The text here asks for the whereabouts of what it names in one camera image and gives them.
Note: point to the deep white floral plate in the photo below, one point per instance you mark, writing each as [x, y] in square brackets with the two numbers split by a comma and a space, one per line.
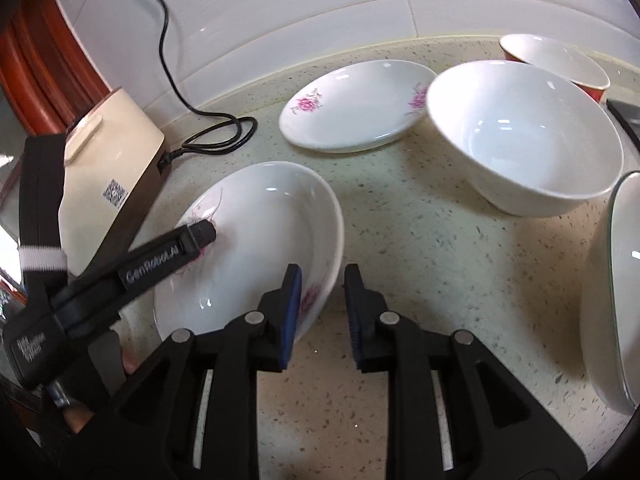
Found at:
[265, 220]

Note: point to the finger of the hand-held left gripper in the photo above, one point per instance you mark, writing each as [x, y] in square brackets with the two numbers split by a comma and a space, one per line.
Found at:
[170, 256]

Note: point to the red-brown wooden window frame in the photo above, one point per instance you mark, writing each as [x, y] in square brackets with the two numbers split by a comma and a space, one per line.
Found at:
[45, 60]

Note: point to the red and white bowl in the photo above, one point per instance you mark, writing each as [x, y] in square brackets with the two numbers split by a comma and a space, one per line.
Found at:
[550, 57]

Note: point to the black flat object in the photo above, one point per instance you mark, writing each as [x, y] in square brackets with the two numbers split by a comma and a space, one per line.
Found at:
[627, 117]

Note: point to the glass window pane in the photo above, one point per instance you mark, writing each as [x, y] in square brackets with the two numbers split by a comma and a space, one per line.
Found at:
[7, 210]

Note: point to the plain white plate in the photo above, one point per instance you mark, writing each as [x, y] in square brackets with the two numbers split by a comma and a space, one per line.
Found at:
[605, 310]

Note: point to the large white bowl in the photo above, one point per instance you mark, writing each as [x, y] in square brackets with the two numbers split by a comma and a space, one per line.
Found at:
[525, 135]

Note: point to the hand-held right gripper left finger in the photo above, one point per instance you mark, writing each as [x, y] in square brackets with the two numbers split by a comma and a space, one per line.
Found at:
[292, 310]

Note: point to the person's left hand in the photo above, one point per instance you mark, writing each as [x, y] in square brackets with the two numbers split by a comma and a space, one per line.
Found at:
[131, 361]

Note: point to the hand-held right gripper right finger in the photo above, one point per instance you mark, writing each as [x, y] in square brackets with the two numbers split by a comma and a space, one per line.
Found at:
[352, 310]

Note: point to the cream kitchen appliance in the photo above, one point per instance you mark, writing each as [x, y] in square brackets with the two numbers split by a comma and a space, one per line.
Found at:
[110, 160]

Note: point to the shallow white floral plate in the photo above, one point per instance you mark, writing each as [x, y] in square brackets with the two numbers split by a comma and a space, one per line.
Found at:
[360, 105]

